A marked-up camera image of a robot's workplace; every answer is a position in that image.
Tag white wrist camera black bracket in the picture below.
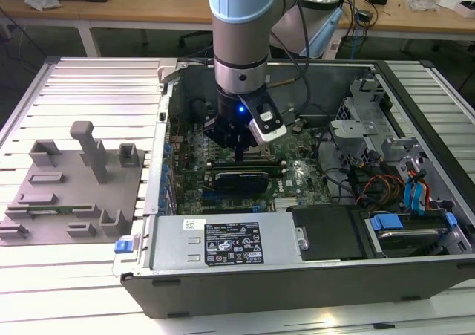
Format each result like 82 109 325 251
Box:
237 89 289 143

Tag black graphics card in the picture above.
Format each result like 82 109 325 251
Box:
213 169 270 195

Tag black RAM slot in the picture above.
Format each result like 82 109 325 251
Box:
206 158 287 166
208 163 287 172

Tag black open PC case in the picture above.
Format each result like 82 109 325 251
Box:
120 58 475 319

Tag grey plastic parts rack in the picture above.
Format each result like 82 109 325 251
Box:
0 120 145 247

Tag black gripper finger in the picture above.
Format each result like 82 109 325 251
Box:
203 116 242 161
241 141 259 161

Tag hard disk blue carrier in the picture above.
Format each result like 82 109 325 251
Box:
365 210 461 258

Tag blue flat data wire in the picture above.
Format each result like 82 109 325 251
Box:
402 177 431 217

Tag silver chipset heatsink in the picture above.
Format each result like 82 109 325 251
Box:
273 197 298 213

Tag black office chair base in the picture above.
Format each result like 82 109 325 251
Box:
179 30 216 57

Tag black cylinder inside case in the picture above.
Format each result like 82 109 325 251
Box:
190 99 208 123

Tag wooden desk white frame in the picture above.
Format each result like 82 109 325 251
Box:
0 0 475 59

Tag silver power supply unit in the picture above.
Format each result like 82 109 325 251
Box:
148 212 309 273

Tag silver metal drive cage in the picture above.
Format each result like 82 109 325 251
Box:
328 118 381 165

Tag white cardboard box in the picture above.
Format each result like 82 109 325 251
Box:
456 0 475 19

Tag black wire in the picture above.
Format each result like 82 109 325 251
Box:
322 166 372 206

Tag black drive bay cover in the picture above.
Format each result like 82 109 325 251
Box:
287 204 372 262

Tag green motherboard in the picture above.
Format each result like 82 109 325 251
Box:
165 117 333 215

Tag red yellow power wire bundle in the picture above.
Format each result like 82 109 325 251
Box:
356 175 405 205

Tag green RAM stick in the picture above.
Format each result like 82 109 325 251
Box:
25 207 77 215

